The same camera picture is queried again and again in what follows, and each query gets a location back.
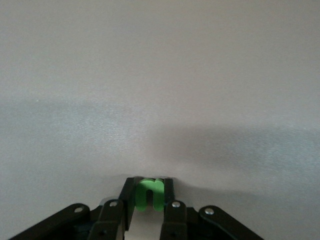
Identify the green letter U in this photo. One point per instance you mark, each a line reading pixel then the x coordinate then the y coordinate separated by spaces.
pixel 142 195

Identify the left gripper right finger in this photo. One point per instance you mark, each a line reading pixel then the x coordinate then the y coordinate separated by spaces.
pixel 175 222

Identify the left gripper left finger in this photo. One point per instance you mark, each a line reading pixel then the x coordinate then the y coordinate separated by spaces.
pixel 110 220

